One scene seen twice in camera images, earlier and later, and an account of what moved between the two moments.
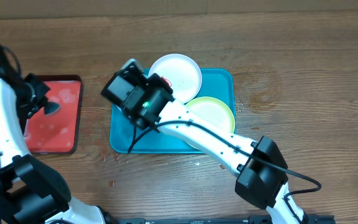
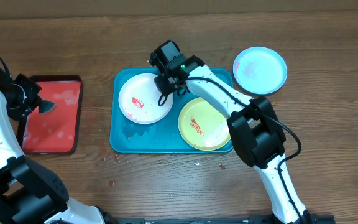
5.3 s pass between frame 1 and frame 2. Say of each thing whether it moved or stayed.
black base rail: stayed
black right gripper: moved
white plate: moved
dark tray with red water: stayed
